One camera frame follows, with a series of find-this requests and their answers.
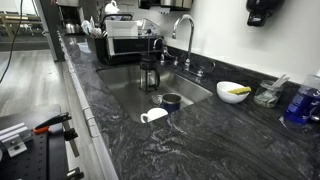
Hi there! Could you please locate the dark blue metal cup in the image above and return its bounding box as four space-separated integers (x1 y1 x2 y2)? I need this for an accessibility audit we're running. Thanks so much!
160 93 182 113

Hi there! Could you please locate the sink drain strainer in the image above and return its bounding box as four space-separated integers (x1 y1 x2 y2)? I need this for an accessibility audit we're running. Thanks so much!
151 95 162 105

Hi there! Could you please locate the glass french press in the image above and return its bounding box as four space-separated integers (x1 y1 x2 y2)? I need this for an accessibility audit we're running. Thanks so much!
139 55 160 93

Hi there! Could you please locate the white ceramic mug in sink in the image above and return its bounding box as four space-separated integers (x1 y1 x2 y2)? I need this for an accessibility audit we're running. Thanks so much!
140 108 168 123

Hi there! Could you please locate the stainless steel sink basin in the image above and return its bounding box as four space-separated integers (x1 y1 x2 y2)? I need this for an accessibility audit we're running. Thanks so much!
98 65 212 122

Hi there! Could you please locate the chrome gooseneck faucet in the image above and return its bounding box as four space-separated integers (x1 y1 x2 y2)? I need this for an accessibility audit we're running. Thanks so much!
160 14 215 78

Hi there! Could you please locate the black dish rack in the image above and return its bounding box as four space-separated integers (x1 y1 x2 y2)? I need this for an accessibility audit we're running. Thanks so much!
81 13 163 65

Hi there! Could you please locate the white ceramic bowl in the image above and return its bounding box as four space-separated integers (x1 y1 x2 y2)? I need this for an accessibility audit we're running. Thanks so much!
216 81 249 104

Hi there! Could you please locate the white rectangular plate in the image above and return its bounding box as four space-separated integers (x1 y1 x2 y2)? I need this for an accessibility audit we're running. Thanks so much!
106 20 138 37

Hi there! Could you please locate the yellow sponge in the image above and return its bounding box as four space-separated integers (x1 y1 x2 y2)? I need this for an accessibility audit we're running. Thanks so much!
227 87 251 95

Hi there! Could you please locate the black orange clamp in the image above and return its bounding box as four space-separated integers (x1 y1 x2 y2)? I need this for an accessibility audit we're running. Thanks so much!
33 112 81 158

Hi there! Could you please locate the glass jar with utensils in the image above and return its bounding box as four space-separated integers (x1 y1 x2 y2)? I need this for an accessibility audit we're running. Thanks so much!
254 74 290 108

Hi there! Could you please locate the metal kettle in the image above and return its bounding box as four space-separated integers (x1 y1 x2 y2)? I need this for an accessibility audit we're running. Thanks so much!
65 21 80 34

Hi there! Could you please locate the black perforated mounting board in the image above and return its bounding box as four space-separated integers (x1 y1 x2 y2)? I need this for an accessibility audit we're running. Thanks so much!
0 130 68 180

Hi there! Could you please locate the blue dish soap bottle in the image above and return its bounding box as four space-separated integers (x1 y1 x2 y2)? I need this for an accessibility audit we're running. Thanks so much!
284 73 320 124

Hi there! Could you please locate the black wall soap dispenser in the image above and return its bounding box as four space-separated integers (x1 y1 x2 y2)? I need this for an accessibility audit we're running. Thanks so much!
246 0 285 27

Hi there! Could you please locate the silver aluminium bracket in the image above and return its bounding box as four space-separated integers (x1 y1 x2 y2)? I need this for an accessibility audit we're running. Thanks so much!
0 123 32 157

